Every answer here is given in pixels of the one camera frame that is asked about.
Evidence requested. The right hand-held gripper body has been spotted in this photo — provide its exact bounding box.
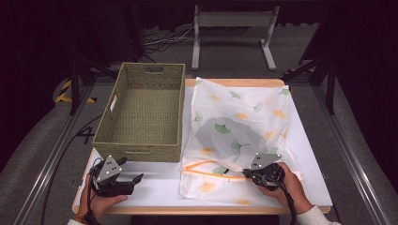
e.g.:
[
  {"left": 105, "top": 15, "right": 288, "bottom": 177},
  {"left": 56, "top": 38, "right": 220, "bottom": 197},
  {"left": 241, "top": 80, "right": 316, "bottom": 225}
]
[{"left": 249, "top": 152, "right": 286, "bottom": 191}]

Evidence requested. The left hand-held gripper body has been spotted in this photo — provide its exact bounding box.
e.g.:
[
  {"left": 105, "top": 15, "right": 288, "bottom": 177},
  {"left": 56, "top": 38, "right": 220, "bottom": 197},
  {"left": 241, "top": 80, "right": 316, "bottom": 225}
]
[{"left": 88, "top": 155, "right": 135, "bottom": 198}]

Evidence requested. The green woven basket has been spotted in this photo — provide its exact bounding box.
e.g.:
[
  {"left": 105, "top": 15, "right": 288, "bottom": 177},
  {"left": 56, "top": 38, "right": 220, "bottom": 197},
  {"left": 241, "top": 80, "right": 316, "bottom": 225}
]
[{"left": 92, "top": 62, "right": 186, "bottom": 163}]

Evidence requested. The leaf print mesh laundry bag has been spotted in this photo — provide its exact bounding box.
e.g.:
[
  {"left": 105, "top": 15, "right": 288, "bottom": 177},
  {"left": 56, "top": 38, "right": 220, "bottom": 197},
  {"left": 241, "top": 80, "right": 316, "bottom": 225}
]
[{"left": 179, "top": 77, "right": 303, "bottom": 206}]

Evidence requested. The person's left hand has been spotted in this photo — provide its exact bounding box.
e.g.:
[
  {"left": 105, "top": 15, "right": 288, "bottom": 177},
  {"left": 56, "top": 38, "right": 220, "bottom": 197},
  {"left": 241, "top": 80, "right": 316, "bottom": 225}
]
[{"left": 76, "top": 174, "right": 130, "bottom": 221}]

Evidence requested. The person's right hand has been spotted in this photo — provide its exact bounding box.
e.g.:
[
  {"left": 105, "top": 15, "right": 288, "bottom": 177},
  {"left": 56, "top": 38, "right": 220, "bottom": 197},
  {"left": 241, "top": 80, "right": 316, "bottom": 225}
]
[{"left": 256, "top": 161, "right": 314, "bottom": 216}]

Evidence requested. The white table mat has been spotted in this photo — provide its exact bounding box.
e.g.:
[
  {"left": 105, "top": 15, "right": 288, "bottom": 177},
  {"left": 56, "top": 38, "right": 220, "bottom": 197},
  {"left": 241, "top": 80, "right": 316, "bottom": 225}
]
[{"left": 74, "top": 86, "right": 333, "bottom": 209}]

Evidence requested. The yellow black hazard tape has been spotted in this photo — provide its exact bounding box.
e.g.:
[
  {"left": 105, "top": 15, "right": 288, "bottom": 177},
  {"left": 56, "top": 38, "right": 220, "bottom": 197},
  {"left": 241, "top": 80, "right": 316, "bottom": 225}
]
[{"left": 54, "top": 79, "right": 97, "bottom": 104}]

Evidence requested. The black metal stand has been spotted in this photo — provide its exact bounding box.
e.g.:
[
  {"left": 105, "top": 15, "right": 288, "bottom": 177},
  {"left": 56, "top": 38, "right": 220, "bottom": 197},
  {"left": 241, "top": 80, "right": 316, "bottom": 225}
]
[
  {"left": 68, "top": 55, "right": 117, "bottom": 116},
  {"left": 281, "top": 55, "right": 338, "bottom": 116}
]

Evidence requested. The grey metal stand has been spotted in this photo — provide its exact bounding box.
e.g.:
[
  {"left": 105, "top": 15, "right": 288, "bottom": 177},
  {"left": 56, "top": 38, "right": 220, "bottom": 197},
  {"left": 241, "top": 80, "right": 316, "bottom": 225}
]
[{"left": 191, "top": 4, "right": 281, "bottom": 71}]

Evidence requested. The right hand-held gripper cable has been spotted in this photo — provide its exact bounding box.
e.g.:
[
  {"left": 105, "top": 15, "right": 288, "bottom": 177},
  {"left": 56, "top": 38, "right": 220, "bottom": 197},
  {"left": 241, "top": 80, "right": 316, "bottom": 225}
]
[{"left": 253, "top": 174, "right": 298, "bottom": 225}]

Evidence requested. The black floor cable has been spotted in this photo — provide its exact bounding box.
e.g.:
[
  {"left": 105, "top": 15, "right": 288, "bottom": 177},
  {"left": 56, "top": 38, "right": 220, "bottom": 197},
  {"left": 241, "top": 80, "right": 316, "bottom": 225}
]
[{"left": 40, "top": 114, "right": 104, "bottom": 225}]

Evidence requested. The aluminium floor rail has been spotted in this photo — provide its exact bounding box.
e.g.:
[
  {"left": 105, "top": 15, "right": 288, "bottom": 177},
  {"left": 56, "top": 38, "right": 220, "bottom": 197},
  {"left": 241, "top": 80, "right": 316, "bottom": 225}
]
[
  {"left": 313, "top": 84, "right": 392, "bottom": 225},
  {"left": 12, "top": 84, "right": 95, "bottom": 225}
]

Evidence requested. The bundle of floor cables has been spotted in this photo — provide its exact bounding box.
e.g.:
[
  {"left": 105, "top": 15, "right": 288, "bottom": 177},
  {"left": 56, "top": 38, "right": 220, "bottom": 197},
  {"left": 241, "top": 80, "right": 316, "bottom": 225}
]
[{"left": 144, "top": 26, "right": 195, "bottom": 53}]

